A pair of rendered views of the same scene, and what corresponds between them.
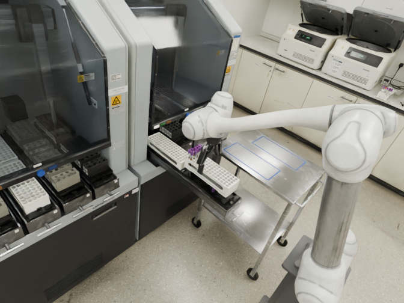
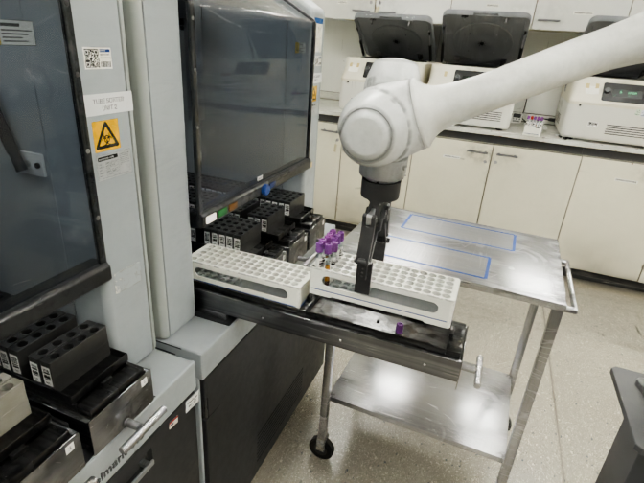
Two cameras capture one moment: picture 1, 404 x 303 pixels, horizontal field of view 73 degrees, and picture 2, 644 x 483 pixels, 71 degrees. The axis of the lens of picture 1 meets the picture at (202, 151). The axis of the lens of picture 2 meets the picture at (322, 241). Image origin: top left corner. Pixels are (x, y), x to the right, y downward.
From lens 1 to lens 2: 62 cm
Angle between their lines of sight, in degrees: 18
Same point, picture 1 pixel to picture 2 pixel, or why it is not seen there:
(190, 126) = (378, 115)
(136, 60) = (144, 18)
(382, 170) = (566, 252)
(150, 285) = not seen: outside the picture
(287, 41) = (353, 83)
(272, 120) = (570, 58)
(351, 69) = not seen: hidden behind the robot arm
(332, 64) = not seen: hidden behind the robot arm
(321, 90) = (432, 149)
